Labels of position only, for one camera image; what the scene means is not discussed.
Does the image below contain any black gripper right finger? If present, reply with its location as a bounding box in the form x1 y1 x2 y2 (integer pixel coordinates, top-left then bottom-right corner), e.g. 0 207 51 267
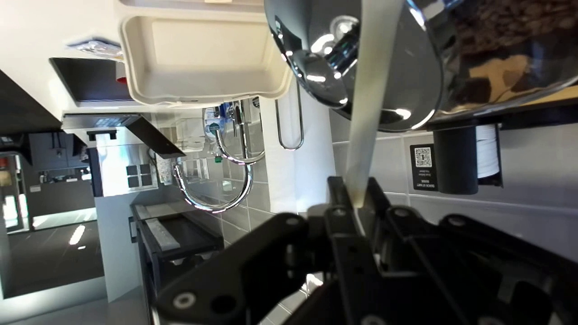
361 175 578 325

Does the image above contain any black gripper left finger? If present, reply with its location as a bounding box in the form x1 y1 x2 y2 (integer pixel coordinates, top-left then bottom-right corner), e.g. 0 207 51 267
152 175 388 325

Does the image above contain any white plastic spoon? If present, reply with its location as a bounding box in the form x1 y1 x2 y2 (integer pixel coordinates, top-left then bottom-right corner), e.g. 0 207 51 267
345 0 406 211

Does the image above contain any chrome sink faucet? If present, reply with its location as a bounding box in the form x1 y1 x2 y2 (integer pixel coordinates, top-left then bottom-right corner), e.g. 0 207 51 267
172 99 267 216

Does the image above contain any white paper towel roll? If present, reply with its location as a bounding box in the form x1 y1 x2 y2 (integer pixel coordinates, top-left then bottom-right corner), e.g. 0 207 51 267
257 88 338 216

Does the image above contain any chrome paper towel holder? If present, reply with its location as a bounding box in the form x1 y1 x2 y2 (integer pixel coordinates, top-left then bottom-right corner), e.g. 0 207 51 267
275 93 307 153

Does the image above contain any beige clamshell takeout container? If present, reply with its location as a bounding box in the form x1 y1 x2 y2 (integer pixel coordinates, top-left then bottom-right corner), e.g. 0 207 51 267
117 10 294 106

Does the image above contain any flat snack packet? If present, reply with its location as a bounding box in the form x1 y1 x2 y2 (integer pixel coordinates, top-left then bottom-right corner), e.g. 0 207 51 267
67 36 123 57

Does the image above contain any QR code wall sign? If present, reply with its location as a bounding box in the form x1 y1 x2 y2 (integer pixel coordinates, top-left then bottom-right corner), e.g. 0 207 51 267
410 142 437 191

